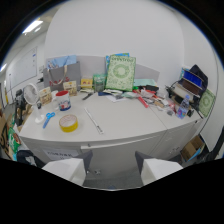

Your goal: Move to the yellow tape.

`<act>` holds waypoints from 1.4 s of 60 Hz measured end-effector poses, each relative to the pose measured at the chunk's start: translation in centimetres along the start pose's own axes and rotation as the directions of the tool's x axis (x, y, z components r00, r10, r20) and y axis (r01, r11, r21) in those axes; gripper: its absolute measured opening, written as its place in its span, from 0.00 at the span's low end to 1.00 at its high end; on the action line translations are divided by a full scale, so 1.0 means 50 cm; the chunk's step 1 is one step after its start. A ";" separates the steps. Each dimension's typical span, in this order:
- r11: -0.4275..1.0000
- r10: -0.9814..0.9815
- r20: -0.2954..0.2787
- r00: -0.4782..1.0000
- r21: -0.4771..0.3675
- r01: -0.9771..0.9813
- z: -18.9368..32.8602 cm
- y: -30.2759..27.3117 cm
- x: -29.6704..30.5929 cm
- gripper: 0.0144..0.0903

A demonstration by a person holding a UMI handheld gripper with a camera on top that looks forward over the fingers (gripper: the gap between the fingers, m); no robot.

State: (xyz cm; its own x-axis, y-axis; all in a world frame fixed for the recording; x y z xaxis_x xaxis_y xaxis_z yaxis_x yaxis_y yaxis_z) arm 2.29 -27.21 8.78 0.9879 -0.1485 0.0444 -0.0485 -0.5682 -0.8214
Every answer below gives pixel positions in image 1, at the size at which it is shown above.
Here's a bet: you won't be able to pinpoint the yellow tape roll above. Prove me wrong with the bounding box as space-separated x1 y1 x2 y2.
58 114 79 133

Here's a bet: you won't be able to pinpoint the large green board game box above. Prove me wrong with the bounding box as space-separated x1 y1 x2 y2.
104 54 137 92

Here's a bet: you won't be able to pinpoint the clear plastic water bottle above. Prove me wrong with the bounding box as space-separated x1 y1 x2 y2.
176 94 191 120

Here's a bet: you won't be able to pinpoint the white desk fan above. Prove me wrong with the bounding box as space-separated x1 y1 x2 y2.
22 82 46 125

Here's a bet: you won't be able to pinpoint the grey gift bag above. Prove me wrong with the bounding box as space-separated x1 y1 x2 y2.
47 61 82 92

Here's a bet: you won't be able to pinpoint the blue handled scissors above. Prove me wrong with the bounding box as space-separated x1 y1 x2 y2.
42 111 56 129

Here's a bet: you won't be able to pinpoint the whiteboard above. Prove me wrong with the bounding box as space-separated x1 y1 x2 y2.
7 46 38 91

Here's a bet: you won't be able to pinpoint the beige printed carton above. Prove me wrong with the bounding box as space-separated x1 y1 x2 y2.
62 80 78 97
38 87 53 106

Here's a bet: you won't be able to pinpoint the black pen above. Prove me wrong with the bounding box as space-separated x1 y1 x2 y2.
82 92 94 101

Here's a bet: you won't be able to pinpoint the blue paper bag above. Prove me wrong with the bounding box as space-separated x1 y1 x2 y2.
46 54 78 70

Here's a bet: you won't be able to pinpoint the green snack packet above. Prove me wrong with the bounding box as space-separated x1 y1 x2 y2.
92 73 107 93

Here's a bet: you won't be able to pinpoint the white ruler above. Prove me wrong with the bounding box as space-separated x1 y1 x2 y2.
83 107 105 135

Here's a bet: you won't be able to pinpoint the cardboard box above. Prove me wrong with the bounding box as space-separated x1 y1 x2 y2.
180 134 206 163

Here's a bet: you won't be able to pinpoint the red marker pen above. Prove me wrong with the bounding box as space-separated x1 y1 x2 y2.
137 96 150 109

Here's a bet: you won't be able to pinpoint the small yellow box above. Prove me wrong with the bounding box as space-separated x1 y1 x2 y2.
80 77 94 90

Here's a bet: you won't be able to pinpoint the green patterned flat box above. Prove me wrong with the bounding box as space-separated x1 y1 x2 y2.
198 88 217 118

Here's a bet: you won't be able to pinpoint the light green folder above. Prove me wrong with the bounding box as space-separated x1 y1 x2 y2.
133 78 158 88

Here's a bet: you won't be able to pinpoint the grey cabinet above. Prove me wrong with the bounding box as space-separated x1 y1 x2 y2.
18 117 205 179

